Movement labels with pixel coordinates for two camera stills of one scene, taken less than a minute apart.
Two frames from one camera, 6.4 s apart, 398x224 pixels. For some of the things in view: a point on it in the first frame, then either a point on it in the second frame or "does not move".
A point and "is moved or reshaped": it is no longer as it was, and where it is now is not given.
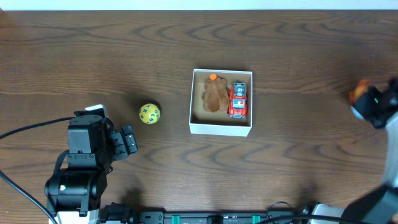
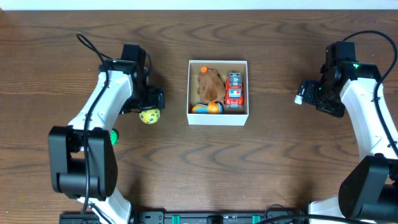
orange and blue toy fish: (354, 95) is moved or reshaped
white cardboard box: (219, 123) to (237, 117)
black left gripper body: (119, 144) to (154, 101)
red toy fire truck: (238, 101) to (234, 93)
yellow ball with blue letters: (149, 113) does not move
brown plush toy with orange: (216, 92) does not move
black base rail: (119, 213) does not move
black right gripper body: (369, 104) to (325, 100)
